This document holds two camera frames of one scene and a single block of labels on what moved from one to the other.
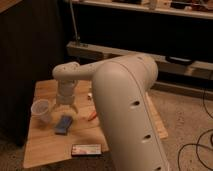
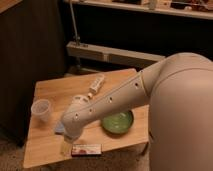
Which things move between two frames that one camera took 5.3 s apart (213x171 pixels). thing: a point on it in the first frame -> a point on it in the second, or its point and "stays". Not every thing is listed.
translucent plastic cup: (40, 111) stays
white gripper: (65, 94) -> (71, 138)
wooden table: (54, 140) stays
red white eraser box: (86, 150) stays
